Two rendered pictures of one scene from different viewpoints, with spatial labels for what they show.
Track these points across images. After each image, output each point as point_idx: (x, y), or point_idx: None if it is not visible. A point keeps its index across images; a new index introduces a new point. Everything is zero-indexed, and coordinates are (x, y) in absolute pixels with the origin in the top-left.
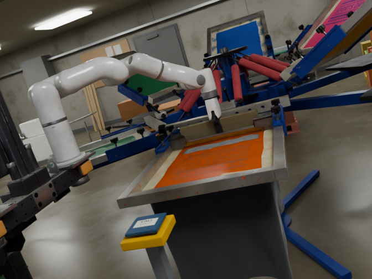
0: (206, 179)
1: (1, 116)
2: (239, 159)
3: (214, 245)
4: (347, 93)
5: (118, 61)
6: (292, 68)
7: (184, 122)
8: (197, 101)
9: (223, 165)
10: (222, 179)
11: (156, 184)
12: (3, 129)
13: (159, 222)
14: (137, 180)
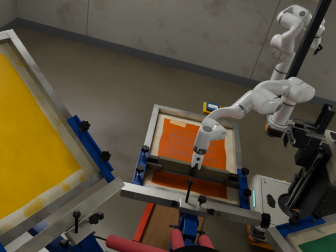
0: (191, 114)
1: (287, 72)
2: (175, 136)
3: None
4: (39, 226)
5: (258, 84)
6: (108, 183)
7: (237, 207)
8: None
9: (185, 135)
10: (183, 110)
11: (224, 138)
12: (285, 77)
13: (206, 104)
14: (236, 135)
